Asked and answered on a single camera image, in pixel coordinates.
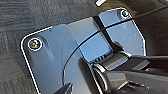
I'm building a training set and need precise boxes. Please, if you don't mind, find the grey robot torso limb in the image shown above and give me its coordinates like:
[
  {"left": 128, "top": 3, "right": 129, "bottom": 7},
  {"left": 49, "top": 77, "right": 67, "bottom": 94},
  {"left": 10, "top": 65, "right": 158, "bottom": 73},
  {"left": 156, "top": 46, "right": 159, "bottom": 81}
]
[{"left": 79, "top": 49, "right": 168, "bottom": 94}]

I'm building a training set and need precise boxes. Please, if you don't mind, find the thin black base cable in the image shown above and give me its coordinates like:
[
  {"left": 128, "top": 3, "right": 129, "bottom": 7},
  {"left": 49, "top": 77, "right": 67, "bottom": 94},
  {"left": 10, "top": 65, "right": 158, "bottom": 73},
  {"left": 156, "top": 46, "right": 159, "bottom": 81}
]
[{"left": 60, "top": 4, "right": 168, "bottom": 88}]

